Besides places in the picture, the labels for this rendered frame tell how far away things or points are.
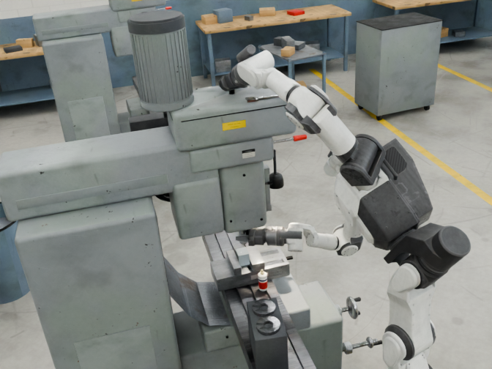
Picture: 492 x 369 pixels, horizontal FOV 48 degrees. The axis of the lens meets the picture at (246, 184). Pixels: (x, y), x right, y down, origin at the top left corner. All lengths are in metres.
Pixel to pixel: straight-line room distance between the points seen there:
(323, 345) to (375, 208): 1.01
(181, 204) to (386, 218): 0.78
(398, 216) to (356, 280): 2.21
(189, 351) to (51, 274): 0.78
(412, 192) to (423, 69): 5.00
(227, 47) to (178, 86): 6.95
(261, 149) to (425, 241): 0.70
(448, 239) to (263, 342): 0.74
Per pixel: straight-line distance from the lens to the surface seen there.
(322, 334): 2.73
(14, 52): 8.05
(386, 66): 6.64
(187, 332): 2.69
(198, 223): 2.21
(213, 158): 2.09
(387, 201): 1.99
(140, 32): 1.96
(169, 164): 2.08
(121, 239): 2.08
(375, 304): 3.97
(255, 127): 2.07
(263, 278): 2.50
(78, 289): 2.19
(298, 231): 2.34
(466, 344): 3.80
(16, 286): 4.44
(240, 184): 2.19
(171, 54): 1.97
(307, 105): 1.76
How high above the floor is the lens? 2.58
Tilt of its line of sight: 28 degrees down
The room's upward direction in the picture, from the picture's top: 4 degrees counter-clockwise
